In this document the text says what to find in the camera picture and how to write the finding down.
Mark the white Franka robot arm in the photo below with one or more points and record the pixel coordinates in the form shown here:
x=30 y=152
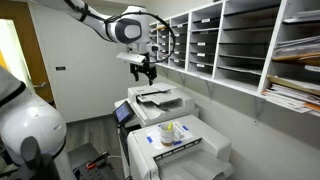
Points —
x=33 y=123

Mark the brown wooden door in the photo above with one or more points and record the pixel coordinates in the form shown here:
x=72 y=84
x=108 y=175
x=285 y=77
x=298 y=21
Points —
x=31 y=43

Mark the blue tape piece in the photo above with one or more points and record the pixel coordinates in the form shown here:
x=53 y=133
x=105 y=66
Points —
x=149 y=140
x=185 y=128
x=177 y=143

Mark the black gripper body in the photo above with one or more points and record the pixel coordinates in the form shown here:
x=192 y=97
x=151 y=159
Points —
x=143 y=68

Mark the white mail sorter shelf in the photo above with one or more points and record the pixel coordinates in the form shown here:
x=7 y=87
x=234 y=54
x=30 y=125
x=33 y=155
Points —
x=216 y=50

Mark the white office copier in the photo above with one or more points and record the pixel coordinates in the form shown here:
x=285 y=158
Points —
x=166 y=103

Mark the white desktop printer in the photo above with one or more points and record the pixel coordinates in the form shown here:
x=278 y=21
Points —
x=206 y=146

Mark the tan folder with papers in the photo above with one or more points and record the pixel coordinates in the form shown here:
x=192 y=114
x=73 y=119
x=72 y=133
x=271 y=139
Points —
x=290 y=82

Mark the copier touch screen panel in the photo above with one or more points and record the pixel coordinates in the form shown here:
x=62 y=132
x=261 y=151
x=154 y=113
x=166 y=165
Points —
x=123 y=113

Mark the small black wall sign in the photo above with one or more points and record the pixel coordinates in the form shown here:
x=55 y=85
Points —
x=60 y=68

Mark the yellow item in mug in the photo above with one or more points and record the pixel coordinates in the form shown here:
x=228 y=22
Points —
x=170 y=126

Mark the white papers in slot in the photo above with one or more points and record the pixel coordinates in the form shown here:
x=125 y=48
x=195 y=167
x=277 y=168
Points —
x=305 y=16

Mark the yellow folder in slot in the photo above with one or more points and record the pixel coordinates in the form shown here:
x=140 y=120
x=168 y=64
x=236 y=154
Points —
x=162 y=27

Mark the manila envelopes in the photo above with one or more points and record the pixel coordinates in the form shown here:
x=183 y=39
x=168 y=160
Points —
x=296 y=57

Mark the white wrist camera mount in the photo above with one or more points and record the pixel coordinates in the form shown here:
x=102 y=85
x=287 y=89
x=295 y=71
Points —
x=130 y=57

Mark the white mug with brown base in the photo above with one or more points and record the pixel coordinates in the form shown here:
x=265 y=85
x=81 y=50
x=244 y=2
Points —
x=166 y=136

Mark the stack of white papers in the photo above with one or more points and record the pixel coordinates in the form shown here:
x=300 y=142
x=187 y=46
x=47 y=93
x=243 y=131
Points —
x=290 y=98

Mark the white shelf bracket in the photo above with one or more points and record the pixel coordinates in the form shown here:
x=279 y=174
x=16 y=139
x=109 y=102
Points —
x=259 y=110
x=210 y=90
x=182 y=78

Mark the grey paper pile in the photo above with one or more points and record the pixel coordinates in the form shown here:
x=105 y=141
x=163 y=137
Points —
x=296 y=45

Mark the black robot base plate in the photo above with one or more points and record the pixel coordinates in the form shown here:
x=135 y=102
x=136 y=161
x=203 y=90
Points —
x=83 y=156

